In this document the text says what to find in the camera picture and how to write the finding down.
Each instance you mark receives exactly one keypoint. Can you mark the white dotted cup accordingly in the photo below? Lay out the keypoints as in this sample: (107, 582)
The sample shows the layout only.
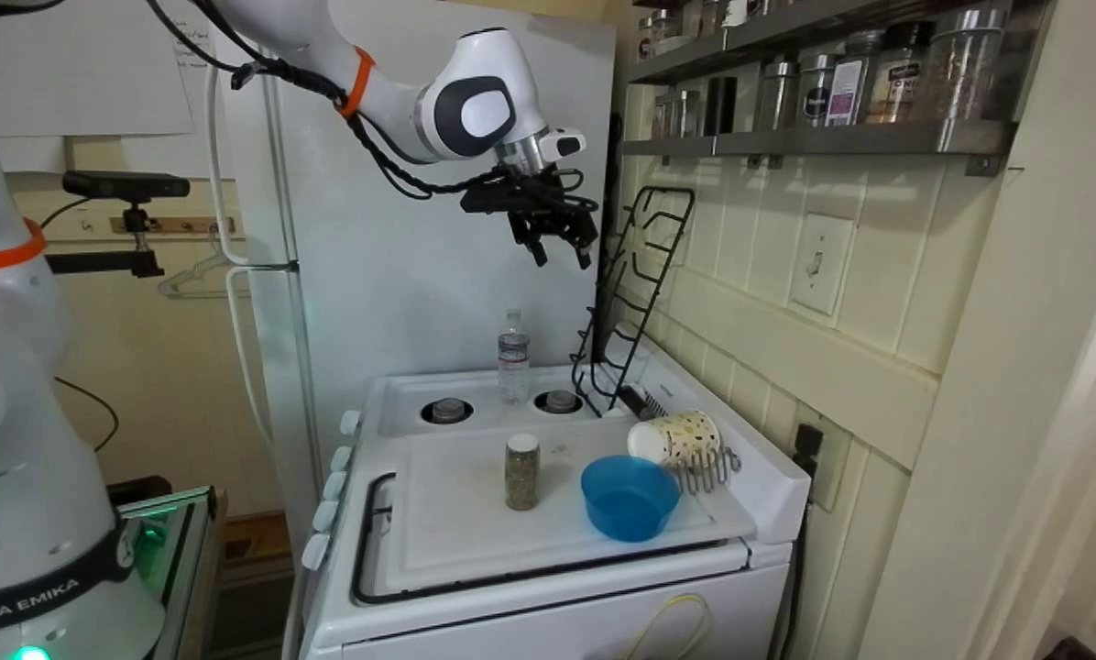
(680, 436)

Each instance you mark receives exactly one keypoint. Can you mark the clear plastic water bottle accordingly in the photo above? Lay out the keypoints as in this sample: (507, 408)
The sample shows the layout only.
(516, 361)

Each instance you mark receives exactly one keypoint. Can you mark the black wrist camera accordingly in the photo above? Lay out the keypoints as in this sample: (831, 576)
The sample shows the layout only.
(493, 194)

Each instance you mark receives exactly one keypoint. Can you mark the steel spice shelf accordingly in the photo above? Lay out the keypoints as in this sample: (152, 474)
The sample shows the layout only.
(816, 139)
(816, 37)

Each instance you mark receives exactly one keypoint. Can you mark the robot mounting cart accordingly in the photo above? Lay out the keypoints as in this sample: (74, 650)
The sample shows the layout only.
(185, 550)

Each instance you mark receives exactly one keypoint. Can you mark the black camera on stand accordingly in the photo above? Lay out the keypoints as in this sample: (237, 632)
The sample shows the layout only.
(125, 183)

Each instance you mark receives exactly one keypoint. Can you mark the white gas stove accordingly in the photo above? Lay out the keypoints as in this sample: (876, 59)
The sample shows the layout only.
(548, 616)

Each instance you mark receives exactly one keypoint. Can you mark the white stove knob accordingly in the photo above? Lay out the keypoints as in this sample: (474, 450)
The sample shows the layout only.
(355, 423)
(323, 516)
(312, 550)
(344, 458)
(330, 485)

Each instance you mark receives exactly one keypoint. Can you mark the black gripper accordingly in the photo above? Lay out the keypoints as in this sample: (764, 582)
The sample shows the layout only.
(548, 200)

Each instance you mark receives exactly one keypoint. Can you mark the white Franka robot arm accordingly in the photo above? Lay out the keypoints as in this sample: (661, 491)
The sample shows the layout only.
(33, 516)

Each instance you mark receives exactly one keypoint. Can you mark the cream wall light switch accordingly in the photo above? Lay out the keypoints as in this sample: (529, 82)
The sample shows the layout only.
(823, 262)

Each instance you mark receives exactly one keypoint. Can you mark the white refrigerator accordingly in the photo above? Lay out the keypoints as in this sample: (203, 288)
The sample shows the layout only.
(386, 295)

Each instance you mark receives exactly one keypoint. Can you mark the white plastic cutting board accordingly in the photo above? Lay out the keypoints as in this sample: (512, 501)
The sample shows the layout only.
(474, 524)

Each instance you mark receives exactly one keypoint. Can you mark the dark spice jar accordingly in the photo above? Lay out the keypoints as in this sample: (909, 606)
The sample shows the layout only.
(725, 103)

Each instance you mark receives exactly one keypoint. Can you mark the pepper spice jar grey lid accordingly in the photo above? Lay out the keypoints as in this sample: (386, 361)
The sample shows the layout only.
(521, 474)

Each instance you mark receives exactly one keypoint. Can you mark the blue plastic bowl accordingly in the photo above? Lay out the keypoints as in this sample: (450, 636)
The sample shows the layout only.
(630, 497)

